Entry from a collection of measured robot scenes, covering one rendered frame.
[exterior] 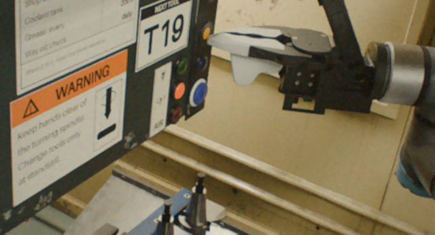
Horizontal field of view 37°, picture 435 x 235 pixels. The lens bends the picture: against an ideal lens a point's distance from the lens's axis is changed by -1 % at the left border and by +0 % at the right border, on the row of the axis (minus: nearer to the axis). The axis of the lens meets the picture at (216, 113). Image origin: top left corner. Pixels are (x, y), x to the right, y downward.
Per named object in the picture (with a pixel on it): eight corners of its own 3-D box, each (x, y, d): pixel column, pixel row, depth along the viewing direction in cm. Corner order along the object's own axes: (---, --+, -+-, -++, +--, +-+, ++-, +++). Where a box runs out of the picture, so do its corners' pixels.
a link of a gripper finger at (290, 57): (248, 62, 75) (323, 71, 76) (250, 49, 74) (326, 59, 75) (247, 46, 79) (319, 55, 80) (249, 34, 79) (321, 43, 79)
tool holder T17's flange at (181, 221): (187, 214, 132) (188, 204, 130) (214, 225, 130) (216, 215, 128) (172, 231, 126) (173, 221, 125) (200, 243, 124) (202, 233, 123)
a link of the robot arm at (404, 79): (429, 60, 76) (411, 34, 83) (391, 55, 75) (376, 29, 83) (412, 117, 79) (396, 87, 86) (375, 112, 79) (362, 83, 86)
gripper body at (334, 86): (276, 111, 79) (374, 121, 80) (289, 44, 75) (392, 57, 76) (272, 82, 86) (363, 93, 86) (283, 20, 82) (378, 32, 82)
